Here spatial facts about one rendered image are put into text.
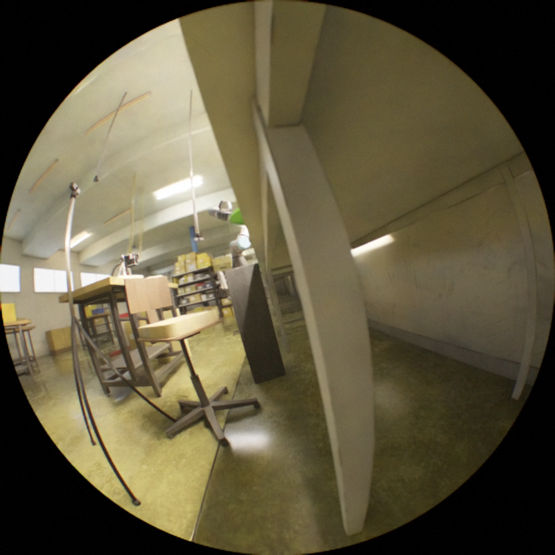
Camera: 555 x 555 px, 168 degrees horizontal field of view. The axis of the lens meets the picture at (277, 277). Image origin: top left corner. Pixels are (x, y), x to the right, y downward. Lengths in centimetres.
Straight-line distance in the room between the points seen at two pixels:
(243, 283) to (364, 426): 119
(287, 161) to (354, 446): 27
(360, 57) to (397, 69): 5
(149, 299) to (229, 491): 109
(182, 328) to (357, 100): 88
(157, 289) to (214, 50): 125
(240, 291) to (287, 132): 118
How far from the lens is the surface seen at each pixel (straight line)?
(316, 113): 28
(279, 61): 15
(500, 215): 98
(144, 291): 126
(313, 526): 71
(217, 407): 117
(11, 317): 417
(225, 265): 637
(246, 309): 130
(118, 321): 172
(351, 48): 24
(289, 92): 17
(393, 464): 79
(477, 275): 107
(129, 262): 204
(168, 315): 253
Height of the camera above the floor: 68
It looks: 2 degrees up
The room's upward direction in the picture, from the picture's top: 14 degrees counter-clockwise
